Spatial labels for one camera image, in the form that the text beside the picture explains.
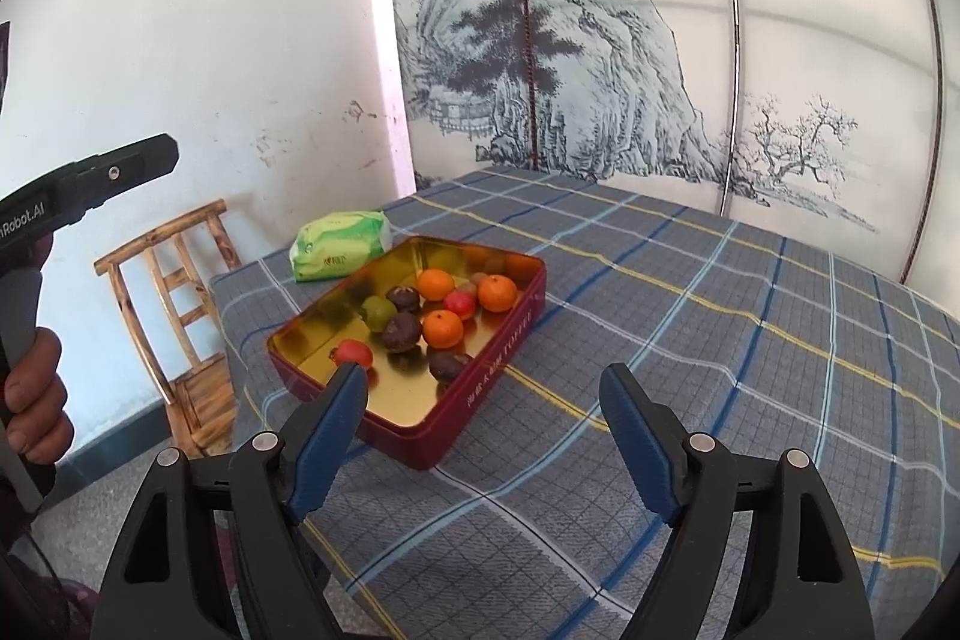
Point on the green tomato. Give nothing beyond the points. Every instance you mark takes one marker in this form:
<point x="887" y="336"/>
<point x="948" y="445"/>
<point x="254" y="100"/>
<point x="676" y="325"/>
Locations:
<point x="379" y="313"/>

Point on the red and gold tin box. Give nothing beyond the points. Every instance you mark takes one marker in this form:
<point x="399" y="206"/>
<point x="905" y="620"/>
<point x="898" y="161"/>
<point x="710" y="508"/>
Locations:
<point x="405" y="400"/>

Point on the grey plaid tablecloth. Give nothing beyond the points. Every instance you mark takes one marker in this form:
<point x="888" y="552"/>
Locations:
<point x="675" y="310"/>

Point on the green tissue pack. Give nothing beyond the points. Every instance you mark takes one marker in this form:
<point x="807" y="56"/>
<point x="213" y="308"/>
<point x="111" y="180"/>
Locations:
<point x="341" y="242"/>

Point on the large orange mandarin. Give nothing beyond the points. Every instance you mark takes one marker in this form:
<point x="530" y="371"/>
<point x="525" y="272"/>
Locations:
<point x="442" y="328"/>

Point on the red tomato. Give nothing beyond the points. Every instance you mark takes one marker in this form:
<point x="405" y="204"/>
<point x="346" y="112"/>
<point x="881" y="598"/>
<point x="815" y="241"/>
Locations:
<point x="352" y="353"/>
<point x="460" y="303"/>

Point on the wooden chair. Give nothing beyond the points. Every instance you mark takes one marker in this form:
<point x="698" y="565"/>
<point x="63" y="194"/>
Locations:
<point x="206" y="400"/>

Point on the dark brown fruit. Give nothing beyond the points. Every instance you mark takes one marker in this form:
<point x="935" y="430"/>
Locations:
<point x="401" y="332"/>
<point x="403" y="296"/>
<point x="448" y="364"/>

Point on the person's left hand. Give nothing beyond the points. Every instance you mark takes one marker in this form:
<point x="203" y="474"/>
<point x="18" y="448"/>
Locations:
<point x="37" y="400"/>

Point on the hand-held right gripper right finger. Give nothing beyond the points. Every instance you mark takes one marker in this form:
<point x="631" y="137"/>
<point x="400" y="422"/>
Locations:
<point x="634" y="445"/>

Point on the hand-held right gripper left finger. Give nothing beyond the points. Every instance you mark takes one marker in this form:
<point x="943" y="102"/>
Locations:
<point x="334" y="437"/>

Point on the person's purple patterned clothing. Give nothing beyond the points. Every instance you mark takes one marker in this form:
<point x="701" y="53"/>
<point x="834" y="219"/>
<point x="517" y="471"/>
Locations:
<point x="75" y="610"/>

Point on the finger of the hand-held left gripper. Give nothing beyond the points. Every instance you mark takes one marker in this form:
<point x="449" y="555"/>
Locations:
<point x="120" y="175"/>

